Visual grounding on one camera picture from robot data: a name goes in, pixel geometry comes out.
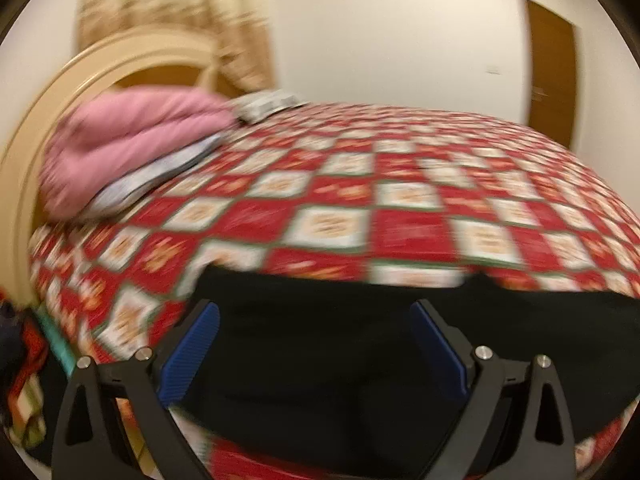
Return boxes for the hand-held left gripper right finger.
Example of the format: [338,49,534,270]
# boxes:
[409,299,576,480]

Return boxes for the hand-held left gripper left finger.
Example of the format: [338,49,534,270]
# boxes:
[50,299,221,480]

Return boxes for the black pants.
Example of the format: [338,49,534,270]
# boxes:
[162,265,640,476]

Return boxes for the red checked bedsheet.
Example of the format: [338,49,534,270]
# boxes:
[27,102,640,480]

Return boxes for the teal cloth strip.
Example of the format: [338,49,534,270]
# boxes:
[37,310,76,376]

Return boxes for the multicoloured cloth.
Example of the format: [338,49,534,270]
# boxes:
[5,317,51,450]

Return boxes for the white blue patterned pillow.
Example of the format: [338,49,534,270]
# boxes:
[80,132,223,221]

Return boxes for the pink folded blanket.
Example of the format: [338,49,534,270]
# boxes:
[39,87,238,218]

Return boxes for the grey patterned pillow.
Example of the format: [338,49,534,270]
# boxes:
[227,89,308,125]

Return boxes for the cream wooden headboard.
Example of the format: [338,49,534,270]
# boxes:
[0,27,221,306]

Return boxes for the brown wooden door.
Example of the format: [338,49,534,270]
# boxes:
[522,0,583,150]

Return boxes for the beige curtain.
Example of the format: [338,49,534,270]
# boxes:
[75,0,278,98]

